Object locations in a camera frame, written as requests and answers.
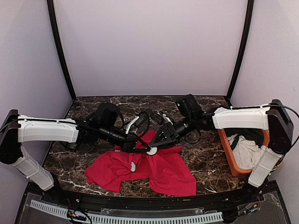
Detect magenta t-shirt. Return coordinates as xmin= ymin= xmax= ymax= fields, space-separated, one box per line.
xmin=84 ymin=130 xmax=197 ymax=196

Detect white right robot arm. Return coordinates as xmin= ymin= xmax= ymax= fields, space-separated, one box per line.
xmin=148 ymin=94 xmax=294 ymax=203

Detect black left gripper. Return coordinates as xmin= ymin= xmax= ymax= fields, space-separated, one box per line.
xmin=100 ymin=124 xmax=151 ymax=153

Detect orange plastic basket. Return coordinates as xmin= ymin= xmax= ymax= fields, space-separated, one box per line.
xmin=218 ymin=129 xmax=270 ymax=177

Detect black frame post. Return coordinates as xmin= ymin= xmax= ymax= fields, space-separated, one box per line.
xmin=225 ymin=0 xmax=255 ymax=105
xmin=46 ymin=0 xmax=77 ymax=101

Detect black right frame post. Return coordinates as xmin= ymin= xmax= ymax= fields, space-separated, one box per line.
xmin=225 ymin=0 xmax=255 ymax=105

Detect round brooch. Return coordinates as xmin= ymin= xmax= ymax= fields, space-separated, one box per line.
xmin=130 ymin=161 xmax=136 ymax=172
xmin=146 ymin=147 xmax=157 ymax=156

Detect white slotted cable duct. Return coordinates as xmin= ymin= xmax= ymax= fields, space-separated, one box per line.
xmin=29 ymin=200 xmax=223 ymax=224

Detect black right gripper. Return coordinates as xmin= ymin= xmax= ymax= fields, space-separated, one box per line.
xmin=149 ymin=113 xmax=195 ymax=149

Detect black front rail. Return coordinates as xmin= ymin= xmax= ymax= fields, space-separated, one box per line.
xmin=25 ymin=181 xmax=278 ymax=212

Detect white garment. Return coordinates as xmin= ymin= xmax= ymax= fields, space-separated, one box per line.
xmin=228 ymin=136 xmax=267 ymax=169

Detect black left frame post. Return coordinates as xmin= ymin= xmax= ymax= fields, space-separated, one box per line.
xmin=46 ymin=0 xmax=77 ymax=101

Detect dark green garment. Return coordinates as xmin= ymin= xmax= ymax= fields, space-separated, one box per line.
xmin=225 ymin=128 xmax=264 ymax=149

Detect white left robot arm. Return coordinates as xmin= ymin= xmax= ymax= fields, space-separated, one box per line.
xmin=0 ymin=103 xmax=157 ymax=203

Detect black brooch display box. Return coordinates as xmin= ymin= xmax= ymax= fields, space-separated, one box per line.
xmin=66 ymin=143 xmax=79 ymax=152

